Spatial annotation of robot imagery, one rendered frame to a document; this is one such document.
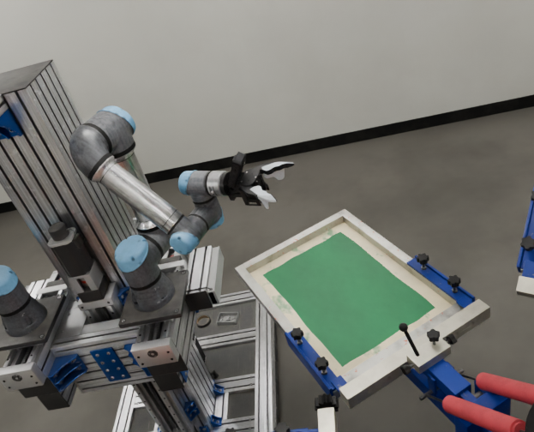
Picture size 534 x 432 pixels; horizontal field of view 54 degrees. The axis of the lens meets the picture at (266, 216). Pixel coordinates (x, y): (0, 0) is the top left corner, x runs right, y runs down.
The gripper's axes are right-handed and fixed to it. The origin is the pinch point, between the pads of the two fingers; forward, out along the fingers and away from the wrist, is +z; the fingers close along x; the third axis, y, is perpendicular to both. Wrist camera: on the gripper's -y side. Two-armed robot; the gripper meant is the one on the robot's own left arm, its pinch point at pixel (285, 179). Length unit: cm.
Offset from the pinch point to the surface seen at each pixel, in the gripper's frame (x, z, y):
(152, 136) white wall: -218, -265, 151
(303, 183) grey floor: -210, -119, 199
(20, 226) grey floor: -124, -394, 187
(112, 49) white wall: -230, -267, 66
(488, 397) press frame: 22, 52, 60
